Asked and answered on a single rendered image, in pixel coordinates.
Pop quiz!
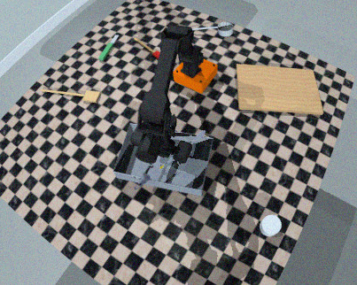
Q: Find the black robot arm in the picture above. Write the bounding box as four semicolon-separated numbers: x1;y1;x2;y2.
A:
135;25;204;164

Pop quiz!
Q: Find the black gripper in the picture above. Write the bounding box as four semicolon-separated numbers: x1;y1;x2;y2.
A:
130;128;192;164

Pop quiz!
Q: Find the white short cylinder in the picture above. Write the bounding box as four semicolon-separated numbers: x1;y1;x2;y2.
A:
260;215;282;237

